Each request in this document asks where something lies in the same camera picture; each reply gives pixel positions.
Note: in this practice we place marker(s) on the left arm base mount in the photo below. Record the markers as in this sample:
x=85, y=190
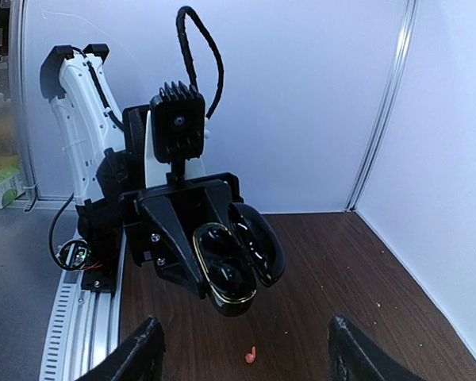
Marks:
x=97, y=262

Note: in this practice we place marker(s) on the black charging case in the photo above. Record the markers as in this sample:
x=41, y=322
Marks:
x=237, y=256

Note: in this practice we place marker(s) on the green white carton box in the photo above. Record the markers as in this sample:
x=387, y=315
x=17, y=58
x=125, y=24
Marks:
x=11, y=185

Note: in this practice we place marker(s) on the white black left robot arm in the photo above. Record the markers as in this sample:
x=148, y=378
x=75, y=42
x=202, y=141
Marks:
x=138, y=173

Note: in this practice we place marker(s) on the aluminium front rail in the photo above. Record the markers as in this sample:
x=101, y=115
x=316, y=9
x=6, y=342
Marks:
x=84, y=326

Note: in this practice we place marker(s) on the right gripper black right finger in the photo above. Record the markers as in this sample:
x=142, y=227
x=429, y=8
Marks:
x=354, y=356

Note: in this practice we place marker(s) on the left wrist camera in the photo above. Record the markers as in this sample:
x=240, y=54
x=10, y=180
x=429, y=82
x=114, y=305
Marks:
x=174, y=135

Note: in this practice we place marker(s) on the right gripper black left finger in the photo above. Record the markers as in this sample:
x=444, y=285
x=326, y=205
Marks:
x=138, y=357

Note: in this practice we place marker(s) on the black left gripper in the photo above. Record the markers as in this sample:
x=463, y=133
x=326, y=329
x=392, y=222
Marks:
x=159, y=224

